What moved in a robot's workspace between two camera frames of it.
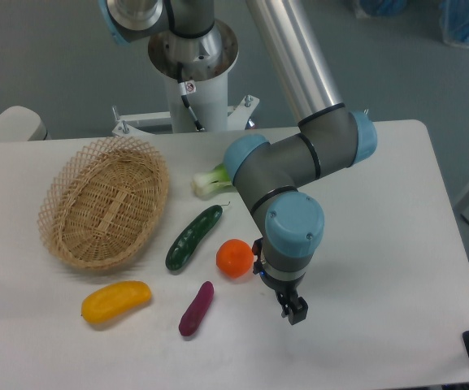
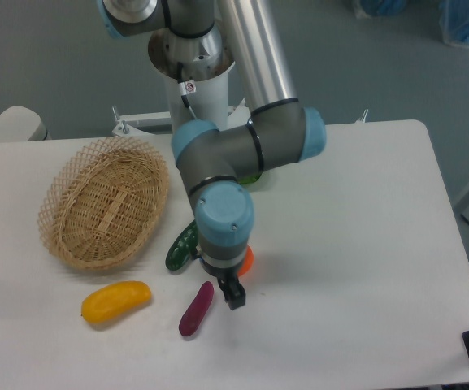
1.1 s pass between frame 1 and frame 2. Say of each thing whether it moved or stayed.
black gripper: moved
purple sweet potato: stayed
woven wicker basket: stayed
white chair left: stayed
